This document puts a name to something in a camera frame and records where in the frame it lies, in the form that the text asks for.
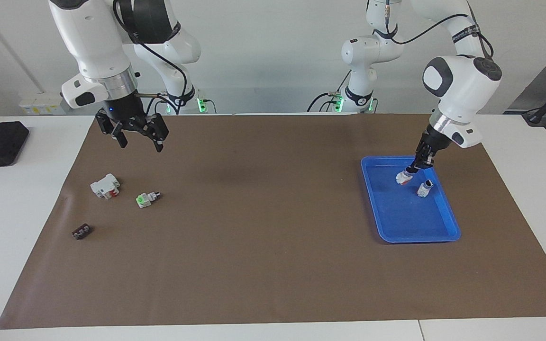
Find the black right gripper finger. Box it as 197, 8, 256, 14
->
146, 116, 169, 153
96, 113, 129, 149

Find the blue plastic tray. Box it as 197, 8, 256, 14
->
361, 156, 462, 244

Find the white circuit breaker red lever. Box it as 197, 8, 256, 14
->
90, 173, 121, 200

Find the brown table mat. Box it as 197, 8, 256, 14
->
0, 114, 546, 330

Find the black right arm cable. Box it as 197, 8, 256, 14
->
113, 0, 189, 117

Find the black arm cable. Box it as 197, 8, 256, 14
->
113, 0, 189, 117
376, 0, 494, 60

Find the white wall power strip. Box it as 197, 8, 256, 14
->
19, 91, 67, 116

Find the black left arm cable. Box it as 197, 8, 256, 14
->
376, 0, 494, 60

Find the black left base cable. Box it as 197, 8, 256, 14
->
307, 71, 352, 115

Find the white wall conduit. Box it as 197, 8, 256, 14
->
0, 0, 45, 94

